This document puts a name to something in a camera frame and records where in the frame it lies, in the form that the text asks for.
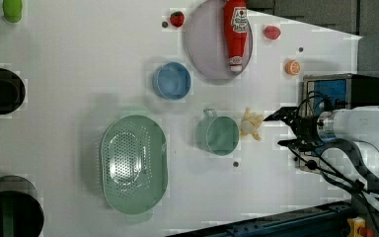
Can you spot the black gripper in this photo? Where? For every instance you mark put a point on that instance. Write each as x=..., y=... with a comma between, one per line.
x=304, y=128

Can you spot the peeled toy banana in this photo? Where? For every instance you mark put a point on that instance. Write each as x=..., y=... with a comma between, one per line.
x=250, y=124

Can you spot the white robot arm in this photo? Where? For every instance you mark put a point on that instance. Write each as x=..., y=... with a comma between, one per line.
x=346, y=141

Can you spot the silver black toaster oven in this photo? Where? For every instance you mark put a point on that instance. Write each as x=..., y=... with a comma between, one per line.
x=343, y=91

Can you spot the orange slice toy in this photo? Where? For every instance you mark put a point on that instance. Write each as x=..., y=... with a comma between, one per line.
x=292, y=67

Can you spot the green mug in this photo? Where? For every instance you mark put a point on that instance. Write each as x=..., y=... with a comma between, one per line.
x=215, y=134

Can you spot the pink red toy fruit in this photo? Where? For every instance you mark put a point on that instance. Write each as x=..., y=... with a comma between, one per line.
x=272, y=32

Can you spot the grey round plate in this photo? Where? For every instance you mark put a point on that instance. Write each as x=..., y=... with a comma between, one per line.
x=206, y=42

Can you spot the yellow red emergency button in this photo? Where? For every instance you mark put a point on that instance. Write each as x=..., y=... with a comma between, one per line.
x=358, y=228

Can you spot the blue bowl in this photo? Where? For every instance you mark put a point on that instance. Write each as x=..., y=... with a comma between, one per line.
x=171, y=81

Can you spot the red ketchup bottle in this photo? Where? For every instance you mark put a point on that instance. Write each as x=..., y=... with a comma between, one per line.
x=235, y=30

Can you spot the green oval colander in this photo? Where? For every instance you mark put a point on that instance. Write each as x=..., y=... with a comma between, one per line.
x=134, y=164

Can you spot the red toy strawberry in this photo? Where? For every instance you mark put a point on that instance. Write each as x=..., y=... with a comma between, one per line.
x=177, y=19

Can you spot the black round container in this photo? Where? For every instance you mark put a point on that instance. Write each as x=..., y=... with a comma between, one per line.
x=12, y=91

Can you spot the black bin with green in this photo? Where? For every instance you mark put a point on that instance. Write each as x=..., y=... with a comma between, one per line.
x=21, y=215

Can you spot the green toy vegetable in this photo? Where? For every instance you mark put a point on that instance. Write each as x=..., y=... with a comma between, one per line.
x=12, y=10

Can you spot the blue metal frame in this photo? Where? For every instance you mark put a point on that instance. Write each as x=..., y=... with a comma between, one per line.
x=327, y=220

